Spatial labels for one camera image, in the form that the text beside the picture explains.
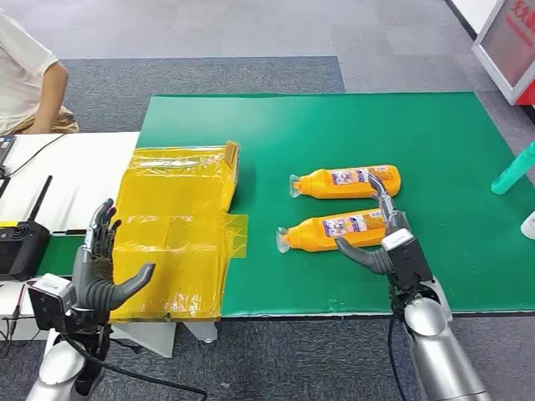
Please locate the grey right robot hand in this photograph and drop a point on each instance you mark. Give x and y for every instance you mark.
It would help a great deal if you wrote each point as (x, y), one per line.
(368, 259)

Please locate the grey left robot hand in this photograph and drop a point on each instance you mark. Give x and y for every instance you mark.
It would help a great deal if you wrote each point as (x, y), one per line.
(94, 288)

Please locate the orange bottle with clear cap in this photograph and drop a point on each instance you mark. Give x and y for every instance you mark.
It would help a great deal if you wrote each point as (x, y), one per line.
(317, 185)
(309, 235)

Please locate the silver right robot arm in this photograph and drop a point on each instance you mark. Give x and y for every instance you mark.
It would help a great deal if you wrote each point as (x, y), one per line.
(439, 354)

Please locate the teal plastic bottle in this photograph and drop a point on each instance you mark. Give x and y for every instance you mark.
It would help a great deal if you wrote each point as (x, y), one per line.
(511, 174)

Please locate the white plastic bottle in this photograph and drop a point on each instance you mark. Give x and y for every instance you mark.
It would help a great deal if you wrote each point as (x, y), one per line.
(530, 227)

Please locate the small green belt conveyor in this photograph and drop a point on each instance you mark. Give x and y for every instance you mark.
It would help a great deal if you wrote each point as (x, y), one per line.
(58, 254)

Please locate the white table support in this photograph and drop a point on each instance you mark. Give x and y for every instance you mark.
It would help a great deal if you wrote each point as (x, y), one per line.
(159, 335)

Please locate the black device with antenna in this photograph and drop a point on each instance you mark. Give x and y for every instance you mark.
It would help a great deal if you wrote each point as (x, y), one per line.
(20, 249)

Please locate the yellow plastic wrapped box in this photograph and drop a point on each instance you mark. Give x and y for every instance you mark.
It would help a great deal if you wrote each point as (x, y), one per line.
(175, 221)

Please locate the green table mat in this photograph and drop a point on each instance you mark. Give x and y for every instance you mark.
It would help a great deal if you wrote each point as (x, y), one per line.
(292, 138)

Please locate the dark tablet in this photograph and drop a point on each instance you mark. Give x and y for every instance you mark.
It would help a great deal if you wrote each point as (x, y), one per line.
(4, 148)

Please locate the person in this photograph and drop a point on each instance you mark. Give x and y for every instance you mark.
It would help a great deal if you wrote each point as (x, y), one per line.
(17, 72)

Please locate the white framed red sign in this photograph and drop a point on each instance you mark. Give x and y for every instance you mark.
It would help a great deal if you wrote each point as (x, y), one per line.
(508, 47)

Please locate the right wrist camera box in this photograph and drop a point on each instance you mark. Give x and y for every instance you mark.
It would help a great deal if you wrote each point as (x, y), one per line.
(412, 263)

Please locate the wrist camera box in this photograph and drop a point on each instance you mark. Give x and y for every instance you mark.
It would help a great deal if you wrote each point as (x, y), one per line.
(47, 301)
(412, 263)

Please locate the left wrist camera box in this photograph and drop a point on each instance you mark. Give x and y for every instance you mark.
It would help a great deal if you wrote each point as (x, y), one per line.
(47, 301)

